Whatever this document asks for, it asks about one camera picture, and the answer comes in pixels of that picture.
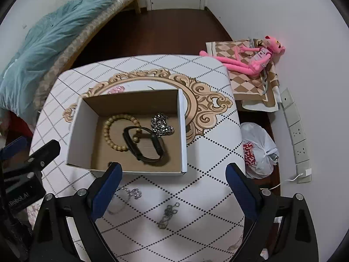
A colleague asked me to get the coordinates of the black smart band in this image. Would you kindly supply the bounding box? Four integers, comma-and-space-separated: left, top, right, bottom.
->
122, 126, 164, 163

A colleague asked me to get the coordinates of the white cardboard jewelry box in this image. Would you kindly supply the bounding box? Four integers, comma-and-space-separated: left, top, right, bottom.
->
66, 89, 187, 176

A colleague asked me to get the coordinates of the white plastic bag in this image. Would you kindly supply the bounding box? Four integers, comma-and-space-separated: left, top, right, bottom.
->
240, 122, 279, 179

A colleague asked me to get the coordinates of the teal blanket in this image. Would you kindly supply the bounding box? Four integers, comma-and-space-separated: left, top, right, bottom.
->
1, 0, 118, 125

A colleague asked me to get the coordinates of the brown checkered cushion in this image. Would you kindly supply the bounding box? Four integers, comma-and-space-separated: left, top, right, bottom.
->
200, 38, 282, 112

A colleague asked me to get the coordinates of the pink panther plush toy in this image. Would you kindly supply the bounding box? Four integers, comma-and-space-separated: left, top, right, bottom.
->
199, 36, 286, 78

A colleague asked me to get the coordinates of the patterned bed mattress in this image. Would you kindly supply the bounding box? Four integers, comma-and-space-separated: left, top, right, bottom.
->
33, 0, 140, 110

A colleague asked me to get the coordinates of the white charger with cable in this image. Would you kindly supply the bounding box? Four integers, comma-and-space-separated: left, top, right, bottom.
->
262, 168, 312, 190

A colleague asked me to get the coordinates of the white wall power strip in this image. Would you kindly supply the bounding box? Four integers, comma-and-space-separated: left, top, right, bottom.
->
281, 88, 312, 184

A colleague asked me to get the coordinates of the thin silver bracelet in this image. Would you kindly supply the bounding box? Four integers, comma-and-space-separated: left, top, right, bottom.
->
106, 186, 143, 215

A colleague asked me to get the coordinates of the wooden bead bracelet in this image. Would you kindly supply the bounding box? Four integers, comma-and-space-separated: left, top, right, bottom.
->
102, 114, 143, 152

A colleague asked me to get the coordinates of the silver chain in box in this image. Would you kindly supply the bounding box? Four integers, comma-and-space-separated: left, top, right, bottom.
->
150, 112, 175, 137

